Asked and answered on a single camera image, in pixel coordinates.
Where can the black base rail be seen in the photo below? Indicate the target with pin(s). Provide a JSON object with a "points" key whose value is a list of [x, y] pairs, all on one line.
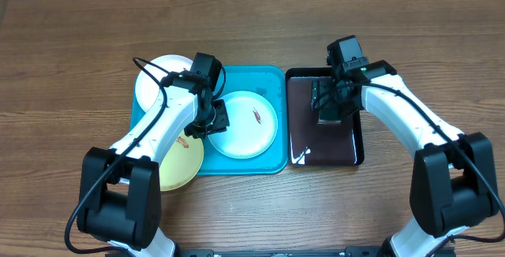
{"points": [[347, 252]]}

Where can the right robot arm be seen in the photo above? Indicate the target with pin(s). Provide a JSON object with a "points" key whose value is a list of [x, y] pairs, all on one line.
{"points": [[453, 185]]}

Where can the teal plastic tray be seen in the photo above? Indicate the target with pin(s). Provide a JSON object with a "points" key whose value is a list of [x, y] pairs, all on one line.
{"points": [[269, 82]]}

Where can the black water basin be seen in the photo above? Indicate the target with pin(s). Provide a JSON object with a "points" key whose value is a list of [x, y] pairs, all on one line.
{"points": [[310, 142]]}

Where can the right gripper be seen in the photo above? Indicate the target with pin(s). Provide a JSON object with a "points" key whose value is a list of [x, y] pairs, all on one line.
{"points": [[328, 100]]}

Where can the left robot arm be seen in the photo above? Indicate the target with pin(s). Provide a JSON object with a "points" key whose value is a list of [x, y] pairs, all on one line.
{"points": [[120, 197]]}

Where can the light blue plate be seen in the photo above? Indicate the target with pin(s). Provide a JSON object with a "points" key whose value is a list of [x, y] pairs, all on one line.
{"points": [[253, 126]]}

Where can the green scrub sponge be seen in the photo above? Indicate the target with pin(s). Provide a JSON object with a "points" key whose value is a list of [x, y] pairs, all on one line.
{"points": [[329, 115]]}

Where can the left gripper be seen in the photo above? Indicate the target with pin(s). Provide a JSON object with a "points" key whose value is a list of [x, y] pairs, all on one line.
{"points": [[221, 124]]}

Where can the pink plate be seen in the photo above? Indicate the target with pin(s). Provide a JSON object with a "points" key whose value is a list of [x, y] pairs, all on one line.
{"points": [[146, 90]]}

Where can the yellow plate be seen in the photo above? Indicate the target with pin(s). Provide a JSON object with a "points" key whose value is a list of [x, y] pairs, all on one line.
{"points": [[181, 163]]}

